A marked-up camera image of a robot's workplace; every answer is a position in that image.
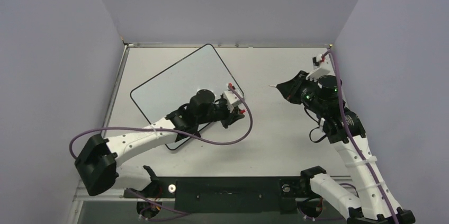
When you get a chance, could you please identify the white whiteboard black frame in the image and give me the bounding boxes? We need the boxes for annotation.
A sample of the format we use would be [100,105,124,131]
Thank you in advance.
[130,44,245,150]

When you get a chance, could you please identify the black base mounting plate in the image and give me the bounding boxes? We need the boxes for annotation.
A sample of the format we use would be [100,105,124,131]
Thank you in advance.
[138,176,324,216]

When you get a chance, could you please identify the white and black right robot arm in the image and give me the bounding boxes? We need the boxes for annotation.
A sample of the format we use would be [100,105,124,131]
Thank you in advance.
[275,70,416,223]

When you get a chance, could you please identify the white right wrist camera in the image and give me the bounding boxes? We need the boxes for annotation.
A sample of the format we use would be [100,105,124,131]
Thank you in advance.
[306,52,332,82]

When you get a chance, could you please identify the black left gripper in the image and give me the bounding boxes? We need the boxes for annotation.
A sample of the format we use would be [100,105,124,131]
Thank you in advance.
[197,98,244,129]

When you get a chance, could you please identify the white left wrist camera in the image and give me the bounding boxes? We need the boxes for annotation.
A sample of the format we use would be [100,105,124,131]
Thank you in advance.
[223,90,242,112]

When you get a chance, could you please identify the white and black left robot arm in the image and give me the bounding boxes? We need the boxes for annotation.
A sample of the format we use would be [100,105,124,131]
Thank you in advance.
[69,84,250,198]

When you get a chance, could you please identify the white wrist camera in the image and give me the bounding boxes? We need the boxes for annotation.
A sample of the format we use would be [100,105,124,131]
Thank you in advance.
[223,90,242,112]
[306,52,332,82]

